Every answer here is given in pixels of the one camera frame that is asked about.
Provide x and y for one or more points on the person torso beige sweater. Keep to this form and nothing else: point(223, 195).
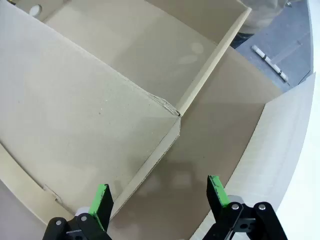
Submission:
point(262, 15)

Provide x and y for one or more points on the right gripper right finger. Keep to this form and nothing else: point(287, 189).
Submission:
point(217, 200)

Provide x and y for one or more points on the white bar black bands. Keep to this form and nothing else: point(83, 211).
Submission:
point(268, 61)

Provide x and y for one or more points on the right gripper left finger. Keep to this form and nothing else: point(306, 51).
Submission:
point(101, 207)

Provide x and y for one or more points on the brown cardboard shoe box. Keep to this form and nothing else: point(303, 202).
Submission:
point(100, 100)

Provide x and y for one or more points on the large white storage box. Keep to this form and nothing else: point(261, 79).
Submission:
point(313, 155)

